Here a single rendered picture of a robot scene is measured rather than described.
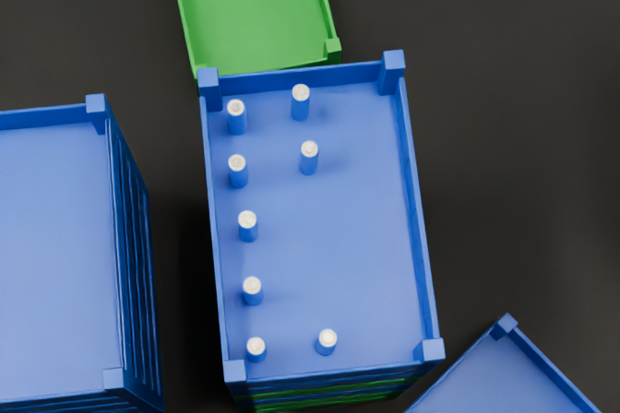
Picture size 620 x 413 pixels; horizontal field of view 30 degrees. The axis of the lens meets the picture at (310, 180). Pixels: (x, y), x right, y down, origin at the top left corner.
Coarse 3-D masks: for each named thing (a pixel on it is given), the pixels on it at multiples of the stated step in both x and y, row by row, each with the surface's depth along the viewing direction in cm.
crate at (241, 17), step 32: (192, 0) 164; (224, 0) 164; (256, 0) 164; (288, 0) 164; (320, 0) 163; (192, 32) 163; (224, 32) 163; (256, 32) 163; (288, 32) 163; (320, 32) 163; (192, 64) 156; (224, 64) 161; (256, 64) 162; (288, 64) 162; (320, 64) 158
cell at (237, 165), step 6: (234, 156) 110; (240, 156) 110; (228, 162) 110; (234, 162) 110; (240, 162) 110; (228, 168) 111; (234, 168) 110; (240, 168) 110; (246, 168) 111; (234, 174) 111; (240, 174) 111; (246, 174) 113; (234, 180) 113; (240, 180) 113; (246, 180) 114; (234, 186) 115; (240, 186) 115
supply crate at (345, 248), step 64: (384, 64) 112; (256, 128) 117; (320, 128) 117; (384, 128) 118; (256, 192) 116; (320, 192) 116; (384, 192) 116; (256, 256) 114; (320, 256) 114; (384, 256) 114; (256, 320) 112; (320, 320) 112; (384, 320) 112; (256, 384) 108
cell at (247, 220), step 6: (246, 210) 108; (240, 216) 108; (246, 216) 108; (252, 216) 108; (240, 222) 108; (246, 222) 108; (252, 222) 108; (240, 228) 109; (246, 228) 108; (252, 228) 108; (240, 234) 113; (246, 234) 110; (252, 234) 111; (246, 240) 113; (252, 240) 113
